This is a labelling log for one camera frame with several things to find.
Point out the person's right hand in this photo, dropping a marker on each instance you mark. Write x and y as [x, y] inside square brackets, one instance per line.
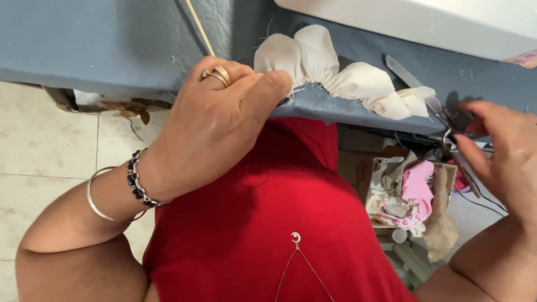
[512, 159]

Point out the person's left hand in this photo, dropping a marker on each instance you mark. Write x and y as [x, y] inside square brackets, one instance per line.
[201, 138]

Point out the white bottle cap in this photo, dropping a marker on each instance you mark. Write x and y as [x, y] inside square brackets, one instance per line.
[399, 235]

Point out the brown dry scraps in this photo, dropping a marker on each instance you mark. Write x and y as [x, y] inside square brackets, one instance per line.
[126, 111]

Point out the white sewing machine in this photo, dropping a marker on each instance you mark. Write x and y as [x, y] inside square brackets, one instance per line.
[419, 21]

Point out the grey leatherette table cover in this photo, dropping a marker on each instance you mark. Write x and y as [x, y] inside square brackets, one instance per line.
[105, 42]

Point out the pink floral fabric piece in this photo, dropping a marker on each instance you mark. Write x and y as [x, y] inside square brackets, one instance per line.
[524, 58]

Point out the silver bangle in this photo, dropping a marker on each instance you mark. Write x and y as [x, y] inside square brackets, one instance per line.
[93, 205]

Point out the cream gathered fabric strip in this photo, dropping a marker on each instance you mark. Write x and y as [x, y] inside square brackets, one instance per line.
[319, 63]

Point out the thin wooden stick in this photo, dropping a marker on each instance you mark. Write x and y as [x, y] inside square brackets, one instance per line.
[201, 30]

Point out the metal scissors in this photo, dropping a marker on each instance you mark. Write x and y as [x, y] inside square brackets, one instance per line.
[409, 77]

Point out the red shirt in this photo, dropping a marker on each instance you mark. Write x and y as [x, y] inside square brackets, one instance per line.
[268, 201]

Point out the cardboard box of fabric scraps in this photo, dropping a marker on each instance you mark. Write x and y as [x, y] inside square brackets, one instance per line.
[402, 197]

